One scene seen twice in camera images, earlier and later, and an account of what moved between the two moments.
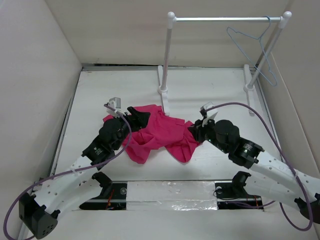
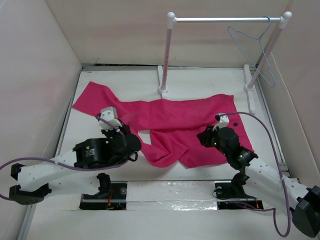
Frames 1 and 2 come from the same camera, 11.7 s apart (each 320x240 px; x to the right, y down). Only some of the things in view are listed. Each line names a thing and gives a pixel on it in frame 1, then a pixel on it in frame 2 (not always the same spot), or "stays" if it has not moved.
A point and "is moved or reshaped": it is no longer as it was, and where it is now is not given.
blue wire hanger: x=268 y=16 stays
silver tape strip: x=171 y=195 stays
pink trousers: x=161 y=131 is moved or reshaped
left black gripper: x=136 y=123 -> x=125 y=129
